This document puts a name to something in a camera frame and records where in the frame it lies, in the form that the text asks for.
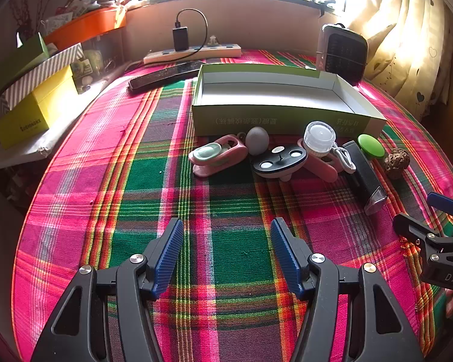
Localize striped grey box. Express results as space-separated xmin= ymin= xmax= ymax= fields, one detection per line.
xmin=0 ymin=43 xmax=84 ymax=112

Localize brown walnut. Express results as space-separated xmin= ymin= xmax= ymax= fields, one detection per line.
xmin=384 ymin=148 xmax=411 ymax=179

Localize clear plastic organizer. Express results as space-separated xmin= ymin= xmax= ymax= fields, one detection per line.
xmin=71 ymin=32 xmax=127 ymax=95

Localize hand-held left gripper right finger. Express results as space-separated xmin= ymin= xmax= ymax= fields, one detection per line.
xmin=270 ymin=218 xmax=425 ymax=362

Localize pink curved nose clip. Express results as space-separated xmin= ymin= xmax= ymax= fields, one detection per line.
xmin=297 ymin=139 xmax=339 ymax=183

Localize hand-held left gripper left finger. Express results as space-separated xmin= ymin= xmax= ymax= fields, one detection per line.
xmin=30 ymin=218 xmax=184 ymax=362

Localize white usb cable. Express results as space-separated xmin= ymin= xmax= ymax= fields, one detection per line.
xmin=330 ymin=145 xmax=357 ymax=174

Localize green mushroom-shaped knob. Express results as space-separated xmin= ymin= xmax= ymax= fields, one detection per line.
xmin=357 ymin=134 xmax=386 ymax=161

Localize clear jar with white cap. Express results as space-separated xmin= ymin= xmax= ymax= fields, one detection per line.
xmin=303 ymin=121 xmax=337 ymax=159

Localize black charger cable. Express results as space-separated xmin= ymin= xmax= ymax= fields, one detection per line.
xmin=175 ymin=8 xmax=209 ymax=57

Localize grey portable heater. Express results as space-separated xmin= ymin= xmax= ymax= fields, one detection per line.
xmin=316 ymin=24 xmax=368 ymax=87

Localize dried twigs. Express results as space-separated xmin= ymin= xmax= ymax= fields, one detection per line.
xmin=8 ymin=0 xmax=48 ymax=40

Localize black oval magnetic device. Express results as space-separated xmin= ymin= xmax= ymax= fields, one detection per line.
xmin=250 ymin=146 xmax=308 ymax=182

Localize black charger block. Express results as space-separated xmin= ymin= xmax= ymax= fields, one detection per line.
xmin=172 ymin=26 xmax=189 ymax=51

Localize black bike light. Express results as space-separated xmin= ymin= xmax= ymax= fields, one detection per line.
xmin=342 ymin=140 xmax=387 ymax=216

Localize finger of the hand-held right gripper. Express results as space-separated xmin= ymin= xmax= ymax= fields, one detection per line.
xmin=393 ymin=213 xmax=444 ymax=251
xmin=426 ymin=192 xmax=453 ymax=220

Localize orange tray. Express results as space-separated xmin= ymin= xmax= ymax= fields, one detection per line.
xmin=43 ymin=6 xmax=127 ymax=51

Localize white power strip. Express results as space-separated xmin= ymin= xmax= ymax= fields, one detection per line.
xmin=143 ymin=43 xmax=242 ymax=65

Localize small grey egg-shaped gadget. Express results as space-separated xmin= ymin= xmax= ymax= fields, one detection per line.
xmin=245 ymin=126 xmax=269 ymax=156

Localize green and white cardboard box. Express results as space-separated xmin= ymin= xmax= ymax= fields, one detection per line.
xmin=191 ymin=63 xmax=387 ymax=138

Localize cream heart-print curtain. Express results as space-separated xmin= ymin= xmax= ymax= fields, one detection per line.
xmin=347 ymin=0 xmax=453 ymax=121

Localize pink clip with mint pad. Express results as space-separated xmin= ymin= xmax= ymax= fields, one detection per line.
xmin=189 ymin=134 xmax=249 ymax=177

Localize yellow box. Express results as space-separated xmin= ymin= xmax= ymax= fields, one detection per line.
xmin=0 ymin=66 xmax=78 ymax=149

